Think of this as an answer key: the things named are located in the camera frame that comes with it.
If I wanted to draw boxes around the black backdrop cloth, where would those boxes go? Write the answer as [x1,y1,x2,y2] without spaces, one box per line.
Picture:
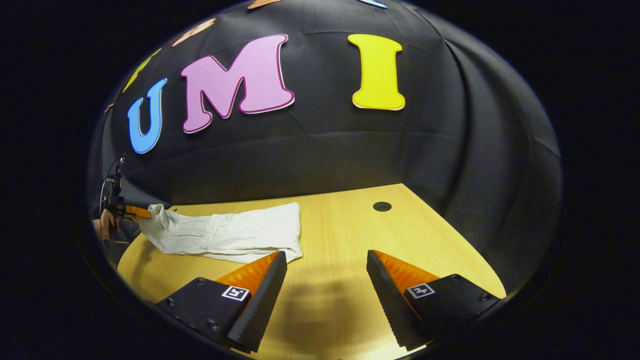
[87,0,563,296]

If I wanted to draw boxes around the thin black cable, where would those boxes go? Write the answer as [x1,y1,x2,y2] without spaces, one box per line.
[98,172,113,216]

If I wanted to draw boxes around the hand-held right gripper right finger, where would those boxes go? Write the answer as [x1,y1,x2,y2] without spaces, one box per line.
[366,249,502,351]

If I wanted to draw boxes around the white jeans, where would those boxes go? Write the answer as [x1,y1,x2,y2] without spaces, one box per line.
[136,202,304,265]

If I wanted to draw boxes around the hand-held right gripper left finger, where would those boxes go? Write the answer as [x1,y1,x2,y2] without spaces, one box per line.
[155,251,288,353]

